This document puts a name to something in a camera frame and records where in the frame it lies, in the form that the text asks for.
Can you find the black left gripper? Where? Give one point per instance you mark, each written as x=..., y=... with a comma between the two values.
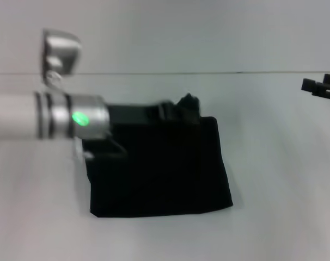
x=135, y=112

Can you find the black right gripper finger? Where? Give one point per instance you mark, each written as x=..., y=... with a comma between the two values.
x=320, y=87

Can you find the black t-shirt with FREE print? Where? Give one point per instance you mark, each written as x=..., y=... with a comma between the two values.
x=165, y=168

